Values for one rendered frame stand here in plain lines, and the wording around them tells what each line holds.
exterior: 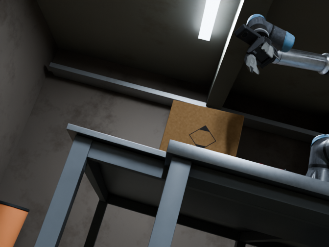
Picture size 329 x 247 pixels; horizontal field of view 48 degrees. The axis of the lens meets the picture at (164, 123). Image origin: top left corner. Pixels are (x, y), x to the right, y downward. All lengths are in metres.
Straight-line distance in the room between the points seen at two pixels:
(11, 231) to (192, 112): 2.92
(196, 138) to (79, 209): 3.39
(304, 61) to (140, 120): 3.45
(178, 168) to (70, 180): 0.37
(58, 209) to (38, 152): 3.79
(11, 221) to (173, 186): 3.13
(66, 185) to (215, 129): 0.63
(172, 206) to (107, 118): 3.96
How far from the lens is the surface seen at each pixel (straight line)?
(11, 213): 4.07
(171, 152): 1.07
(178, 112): 1.52
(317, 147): 1.65
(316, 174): 1.61
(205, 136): 1.49
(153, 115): 4.94
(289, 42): 1.54
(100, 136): 1.23
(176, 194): 1.07
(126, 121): 4.93
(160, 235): 1.05
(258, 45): 1.33
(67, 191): 1.24
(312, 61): 1.74
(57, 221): 1.23
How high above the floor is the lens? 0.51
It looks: 19 degrees up
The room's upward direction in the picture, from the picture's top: 16 degrees clockwise
